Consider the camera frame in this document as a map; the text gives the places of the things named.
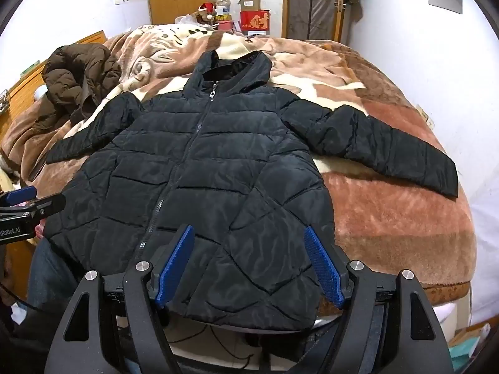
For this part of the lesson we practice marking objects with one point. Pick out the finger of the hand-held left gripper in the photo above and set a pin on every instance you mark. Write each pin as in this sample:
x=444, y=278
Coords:
x=43, y=205
x=22, y=196

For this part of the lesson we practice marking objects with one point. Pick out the black hooded puffer jacket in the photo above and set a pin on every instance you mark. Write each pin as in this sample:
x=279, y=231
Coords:
x=218, y=171

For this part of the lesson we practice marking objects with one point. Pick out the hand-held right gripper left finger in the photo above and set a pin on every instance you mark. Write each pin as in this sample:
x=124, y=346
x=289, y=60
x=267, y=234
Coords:
x=177, y=259

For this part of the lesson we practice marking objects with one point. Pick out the person's jeans leg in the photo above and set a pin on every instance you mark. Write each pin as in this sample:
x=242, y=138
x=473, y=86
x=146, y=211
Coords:
x=54, y=276

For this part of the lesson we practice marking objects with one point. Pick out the teal and white box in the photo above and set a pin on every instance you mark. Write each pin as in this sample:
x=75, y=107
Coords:
x=467, y=343

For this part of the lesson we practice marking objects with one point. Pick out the clear plastic jar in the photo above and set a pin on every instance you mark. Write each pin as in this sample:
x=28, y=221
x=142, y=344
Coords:
x=223, y=7

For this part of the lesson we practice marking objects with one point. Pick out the red gift box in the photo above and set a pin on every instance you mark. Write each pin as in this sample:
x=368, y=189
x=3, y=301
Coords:
x=255, y=23

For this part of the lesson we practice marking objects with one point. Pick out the brown paw print blanket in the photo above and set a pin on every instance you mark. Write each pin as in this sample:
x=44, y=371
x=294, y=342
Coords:
x=390, y=218

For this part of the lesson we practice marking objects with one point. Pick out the open cardboard box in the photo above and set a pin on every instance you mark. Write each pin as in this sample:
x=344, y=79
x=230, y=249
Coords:
x=249, y=4

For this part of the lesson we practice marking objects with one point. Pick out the plush toy with santa hat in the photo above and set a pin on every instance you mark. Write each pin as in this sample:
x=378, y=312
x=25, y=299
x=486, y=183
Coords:
x=204, y=13

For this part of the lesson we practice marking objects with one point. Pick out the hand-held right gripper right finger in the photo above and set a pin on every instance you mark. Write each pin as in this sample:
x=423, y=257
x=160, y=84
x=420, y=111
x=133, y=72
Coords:
x=321, y=265

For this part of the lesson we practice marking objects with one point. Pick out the brown puffer jacket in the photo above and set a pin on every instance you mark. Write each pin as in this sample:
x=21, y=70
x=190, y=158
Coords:
x=74, y=74

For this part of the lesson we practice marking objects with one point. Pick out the grey fabric wardrobe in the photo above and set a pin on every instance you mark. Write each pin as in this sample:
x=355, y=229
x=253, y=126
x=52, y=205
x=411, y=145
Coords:
x=312, y=4

